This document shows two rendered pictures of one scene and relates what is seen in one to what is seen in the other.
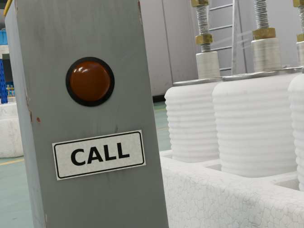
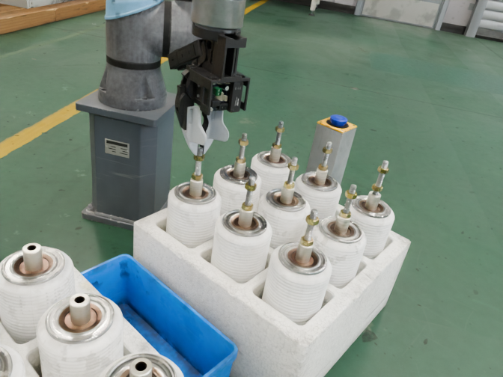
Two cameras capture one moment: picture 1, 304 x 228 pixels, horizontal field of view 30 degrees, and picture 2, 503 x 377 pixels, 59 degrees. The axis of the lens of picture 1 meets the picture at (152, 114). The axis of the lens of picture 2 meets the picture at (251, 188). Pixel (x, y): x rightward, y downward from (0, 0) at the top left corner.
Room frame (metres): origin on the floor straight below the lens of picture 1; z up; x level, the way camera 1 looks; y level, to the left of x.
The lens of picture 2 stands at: (1.03, -0.69, 0.67)
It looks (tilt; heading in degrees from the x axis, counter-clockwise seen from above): 30 degrees down; 143
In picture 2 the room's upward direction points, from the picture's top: 10 degrees clockwise
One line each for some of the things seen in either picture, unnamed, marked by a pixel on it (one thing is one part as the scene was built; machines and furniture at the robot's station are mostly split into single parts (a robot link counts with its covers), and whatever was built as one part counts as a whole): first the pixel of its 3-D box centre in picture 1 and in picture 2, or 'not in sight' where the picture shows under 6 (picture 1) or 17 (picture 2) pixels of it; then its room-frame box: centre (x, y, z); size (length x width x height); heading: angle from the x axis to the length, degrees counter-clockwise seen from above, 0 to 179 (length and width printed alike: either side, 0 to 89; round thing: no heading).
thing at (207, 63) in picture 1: (208, 68); (373, 200); (0.58, -0.06, 0.26); 0.02 x 0.02 x 0.03
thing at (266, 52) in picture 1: (267, 59); (320, 176); (0.47, -0.10, 0.26); 0.02 x 0.02 x 0.03
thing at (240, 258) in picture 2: not in sight; (237, 265); (0.54, -0.32, 0.16); 0.10 x 0.10 x 0.18
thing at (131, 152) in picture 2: not in sight; (132, 156); (0.07, -0.35, 0.15); 0.19 x 0.19 x 0.30; 46
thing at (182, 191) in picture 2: not in sight; (195, 193); (0.43, -0.36, 0.25); 0.08 x 0.08 x 0.01
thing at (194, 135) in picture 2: not in sight; (197, 134); (0.44, -0.38, 0.38); 0.06 x 0.03 x 0.09; 6
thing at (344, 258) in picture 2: not in sight; (328, 270); (0.61, -0.18, 0.16); 0.10 x 0.10 x 0.18
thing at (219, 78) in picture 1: (210, 81); (370, 206); (0.58, -0.06, 0.25); 0.08 x 0.08 x 0.01
